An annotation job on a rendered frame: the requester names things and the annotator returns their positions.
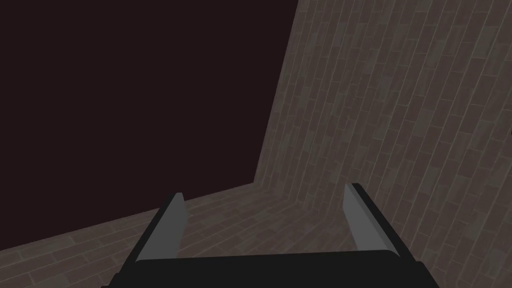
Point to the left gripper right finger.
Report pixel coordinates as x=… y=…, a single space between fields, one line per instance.
x=370 y=226

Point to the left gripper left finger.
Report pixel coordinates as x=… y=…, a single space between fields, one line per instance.
x=166 y=232

